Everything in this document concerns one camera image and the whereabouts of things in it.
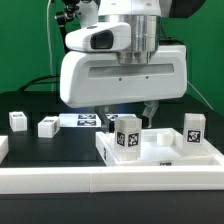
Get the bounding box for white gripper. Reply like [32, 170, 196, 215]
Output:
[60, 21, 187, 133]

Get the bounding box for white square table top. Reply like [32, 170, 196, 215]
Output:
[96, 128, 224, 166]

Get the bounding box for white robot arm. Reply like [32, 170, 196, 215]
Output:
[60, 0, 206, 132]

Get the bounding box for white marker sheet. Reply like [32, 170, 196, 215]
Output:
[58, 113, 138, 128]

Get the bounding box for white U-shaped fence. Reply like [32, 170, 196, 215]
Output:
[0, 134, 224, 195]

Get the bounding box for black cables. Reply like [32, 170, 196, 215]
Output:
[18, 73, 63, 92]

